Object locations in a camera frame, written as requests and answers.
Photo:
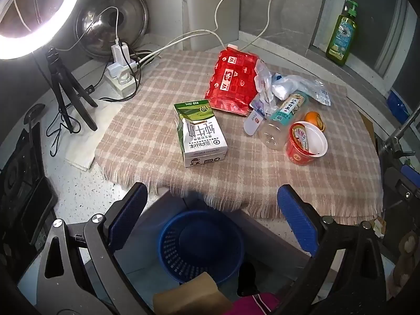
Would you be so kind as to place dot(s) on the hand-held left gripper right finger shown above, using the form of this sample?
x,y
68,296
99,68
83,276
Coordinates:
x,y
297,216

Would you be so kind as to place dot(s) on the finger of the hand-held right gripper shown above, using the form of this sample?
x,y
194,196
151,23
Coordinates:
x,y
411,173

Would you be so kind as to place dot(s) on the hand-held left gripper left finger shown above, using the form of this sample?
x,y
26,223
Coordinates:
x,y
131,210

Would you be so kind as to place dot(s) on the red cup with white rim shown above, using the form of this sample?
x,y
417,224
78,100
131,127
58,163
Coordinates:
x,y
297,154

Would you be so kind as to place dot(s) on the blue plastic basket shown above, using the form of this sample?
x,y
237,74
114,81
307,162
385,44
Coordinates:
x,y
200,246

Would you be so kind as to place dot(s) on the clear plastic bottle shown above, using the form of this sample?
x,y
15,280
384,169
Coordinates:
x,y
277,129

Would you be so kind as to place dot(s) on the orange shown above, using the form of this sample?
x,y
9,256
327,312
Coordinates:
x,y
311,118

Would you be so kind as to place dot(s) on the white blue small packet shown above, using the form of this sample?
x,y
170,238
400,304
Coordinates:
x,y
252,124

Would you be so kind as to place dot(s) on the green white milk carton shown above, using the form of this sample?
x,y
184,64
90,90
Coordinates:
x,y
200,134

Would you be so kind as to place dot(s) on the clear bag with blue label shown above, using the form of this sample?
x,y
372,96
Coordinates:
x,y
292,85

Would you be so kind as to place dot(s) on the clear wrapper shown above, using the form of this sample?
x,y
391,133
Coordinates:
x,y
264,82

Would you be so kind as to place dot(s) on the red snack bag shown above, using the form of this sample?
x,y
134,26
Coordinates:
x,y
229,82

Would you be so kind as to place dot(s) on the metal stand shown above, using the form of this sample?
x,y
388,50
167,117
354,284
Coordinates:
x,y
398,141

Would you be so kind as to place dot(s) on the blue plastic item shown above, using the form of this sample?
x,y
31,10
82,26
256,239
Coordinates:
x,y
398,106

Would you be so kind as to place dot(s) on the black shoe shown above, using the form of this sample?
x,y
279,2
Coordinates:
x,y
247,279

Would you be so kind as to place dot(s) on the white towel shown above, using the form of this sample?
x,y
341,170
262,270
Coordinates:
x,y
85,144

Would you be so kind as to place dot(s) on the pink jacket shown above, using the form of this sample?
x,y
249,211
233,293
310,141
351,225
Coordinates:
x,y
256,305

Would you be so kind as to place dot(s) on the plaid fringed cloth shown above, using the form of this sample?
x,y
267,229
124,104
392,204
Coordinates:
x,y
147,111

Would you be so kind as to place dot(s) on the brown cardboard piece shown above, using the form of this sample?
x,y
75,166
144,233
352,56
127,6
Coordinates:
x,y
190,297

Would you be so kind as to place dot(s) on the white power strip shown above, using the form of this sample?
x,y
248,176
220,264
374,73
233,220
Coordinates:
x,y
124,87

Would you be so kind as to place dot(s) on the white plug adapter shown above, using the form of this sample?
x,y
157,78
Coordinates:
x,y
115,71

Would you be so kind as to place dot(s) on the black tripod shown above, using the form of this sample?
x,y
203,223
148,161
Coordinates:
x,y
60,82

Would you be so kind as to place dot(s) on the green soap pump bottle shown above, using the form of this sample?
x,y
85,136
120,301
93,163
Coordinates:
x,y
341,39

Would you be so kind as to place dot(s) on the white charger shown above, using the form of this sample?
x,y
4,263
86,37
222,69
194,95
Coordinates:
x,y
118,52

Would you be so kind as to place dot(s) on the steel pot lid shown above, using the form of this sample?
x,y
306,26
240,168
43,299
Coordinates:
x,y
133,13

